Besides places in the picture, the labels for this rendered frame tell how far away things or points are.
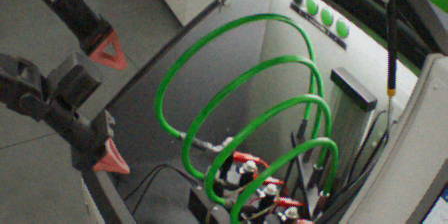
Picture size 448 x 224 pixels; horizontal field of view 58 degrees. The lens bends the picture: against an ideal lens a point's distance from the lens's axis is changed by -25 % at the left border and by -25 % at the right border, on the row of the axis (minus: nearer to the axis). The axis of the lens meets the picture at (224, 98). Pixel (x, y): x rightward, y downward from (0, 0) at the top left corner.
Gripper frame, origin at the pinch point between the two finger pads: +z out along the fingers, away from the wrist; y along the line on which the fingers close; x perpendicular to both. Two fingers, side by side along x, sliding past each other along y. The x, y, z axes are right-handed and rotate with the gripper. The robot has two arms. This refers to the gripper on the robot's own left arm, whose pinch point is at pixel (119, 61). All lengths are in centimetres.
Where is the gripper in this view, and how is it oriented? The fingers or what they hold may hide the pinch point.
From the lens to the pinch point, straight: 91.3
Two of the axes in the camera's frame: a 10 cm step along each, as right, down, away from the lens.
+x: -7.1, 7.0, -0.3
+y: -3.5, -3.3, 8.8
